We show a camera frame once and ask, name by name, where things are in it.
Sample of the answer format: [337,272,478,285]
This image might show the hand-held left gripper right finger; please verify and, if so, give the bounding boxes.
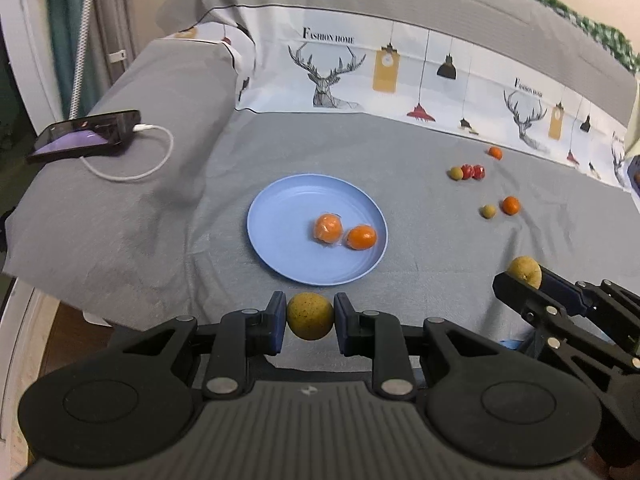
[333,292,506,401]

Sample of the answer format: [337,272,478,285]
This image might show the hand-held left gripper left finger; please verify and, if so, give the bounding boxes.
[106,291,289,401]

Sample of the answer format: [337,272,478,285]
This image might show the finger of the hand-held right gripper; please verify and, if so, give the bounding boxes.
[492,272,640,382]
[538,266,640,343]

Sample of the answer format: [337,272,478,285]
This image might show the large yellow-green round fruit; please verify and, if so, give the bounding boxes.
[286,293,335,342]
[507,256,543,290]

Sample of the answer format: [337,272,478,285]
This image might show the blue round plate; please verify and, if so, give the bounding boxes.
[246,173,389,287]

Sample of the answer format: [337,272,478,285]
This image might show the plastic-wrapped orange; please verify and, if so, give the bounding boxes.
[346,225,378,251]
[313,213,345,245]

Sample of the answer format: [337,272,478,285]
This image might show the grey printed bedsheet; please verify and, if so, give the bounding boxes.
[4,0,640,361]

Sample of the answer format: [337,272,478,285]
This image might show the grey pillow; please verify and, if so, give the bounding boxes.
[4,37,242,321]

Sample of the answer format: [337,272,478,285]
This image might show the black smartphone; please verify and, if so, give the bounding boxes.
[26,109,142,164]

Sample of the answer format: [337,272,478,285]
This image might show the green patterned cloth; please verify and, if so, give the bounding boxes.
[462,0,640,73]

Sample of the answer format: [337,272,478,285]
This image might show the striped pole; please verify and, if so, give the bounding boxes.
[67,0,99,121]

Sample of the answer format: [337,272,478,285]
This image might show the grey curtain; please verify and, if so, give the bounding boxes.
[92,0,139,88]

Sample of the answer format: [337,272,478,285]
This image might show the teal curtain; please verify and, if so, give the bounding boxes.
[44,0,92,122]

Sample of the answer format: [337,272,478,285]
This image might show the white charging cable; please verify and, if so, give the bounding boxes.
[80,123,174,182]

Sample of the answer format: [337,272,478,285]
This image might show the white bed frame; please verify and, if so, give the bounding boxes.
[0,277,117,480]

